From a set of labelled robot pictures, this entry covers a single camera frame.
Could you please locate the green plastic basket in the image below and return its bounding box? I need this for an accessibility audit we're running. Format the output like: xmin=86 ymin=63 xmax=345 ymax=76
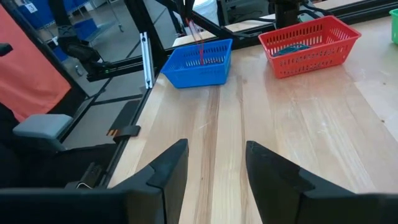
xmin=389 ymin=8 xmax=398 ymax=45

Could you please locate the black tripod-mounted device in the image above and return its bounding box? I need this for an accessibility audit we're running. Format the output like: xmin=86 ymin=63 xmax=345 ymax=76
xmin=57 ymin=24 xmax=108 ymax=75

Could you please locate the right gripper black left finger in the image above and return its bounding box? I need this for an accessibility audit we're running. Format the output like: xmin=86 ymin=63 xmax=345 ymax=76
xmin=108 ymin=138 xmax=190 ymax=224

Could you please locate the black chair grey armrest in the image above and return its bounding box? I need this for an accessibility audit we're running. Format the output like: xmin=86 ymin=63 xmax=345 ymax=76
xmin=0 ymin=102 xmax=119 ymax=190

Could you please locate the black plate yellow-striped end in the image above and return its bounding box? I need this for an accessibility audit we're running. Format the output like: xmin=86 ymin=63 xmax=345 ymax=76
xmin=106 ymin=99 xmax=142 ymax=144

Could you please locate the red plastic basket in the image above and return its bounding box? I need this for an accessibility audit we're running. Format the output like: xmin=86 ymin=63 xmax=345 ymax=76
xmin=257 ymin=15 xmax=362 ymax=79

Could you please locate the red rubber band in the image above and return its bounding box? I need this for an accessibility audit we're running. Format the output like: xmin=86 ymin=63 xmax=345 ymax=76
xmin=185 ymin=17 xmax=206 ymax=66

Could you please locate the blue partition panel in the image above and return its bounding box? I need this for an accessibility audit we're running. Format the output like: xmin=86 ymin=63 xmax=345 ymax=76
xmin=17 ymin=0 xmax=97 ymax=41

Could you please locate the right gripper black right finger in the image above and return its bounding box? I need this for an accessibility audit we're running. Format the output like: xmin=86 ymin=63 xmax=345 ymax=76
xmin=245 ymin=140 xmax=357 ymax=224

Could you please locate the silver aluminium extrusion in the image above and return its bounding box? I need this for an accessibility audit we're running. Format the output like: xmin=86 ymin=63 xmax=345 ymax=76
xmin=139 ymin=32 xmax=155 ymax=90

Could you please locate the blue plastic basket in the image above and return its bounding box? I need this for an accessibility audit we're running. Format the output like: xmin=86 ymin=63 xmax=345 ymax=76
xmin=160 ymin=38 xmax=233 ymax=89

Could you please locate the white number sign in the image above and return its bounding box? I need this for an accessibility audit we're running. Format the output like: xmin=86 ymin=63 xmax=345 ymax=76
xmin=24 ymin=2 xmax=39 ymax=14

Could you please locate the orange fabric panel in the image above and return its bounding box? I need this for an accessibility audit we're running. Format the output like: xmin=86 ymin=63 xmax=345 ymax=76
xmin=0 ymin=4 xmax=72 ymax=123

